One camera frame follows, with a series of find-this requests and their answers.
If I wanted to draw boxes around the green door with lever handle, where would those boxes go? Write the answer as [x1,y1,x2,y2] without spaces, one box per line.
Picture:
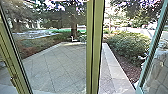
[134,0,168,94]

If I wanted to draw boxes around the green framed glass door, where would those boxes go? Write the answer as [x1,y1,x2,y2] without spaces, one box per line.
[0,0,105,94]

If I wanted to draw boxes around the grey outdoor bench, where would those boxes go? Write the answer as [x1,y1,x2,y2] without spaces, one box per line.
[69,36,82,43]

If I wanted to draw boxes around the large tree trunk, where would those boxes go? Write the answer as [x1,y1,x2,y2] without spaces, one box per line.
[69,13,80,39]

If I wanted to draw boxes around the low green ground shrubs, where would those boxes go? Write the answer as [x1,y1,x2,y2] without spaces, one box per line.
[18,32,73,58]

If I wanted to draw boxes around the trimmed green hedge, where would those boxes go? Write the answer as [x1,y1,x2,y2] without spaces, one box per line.
[106,31,152,64]

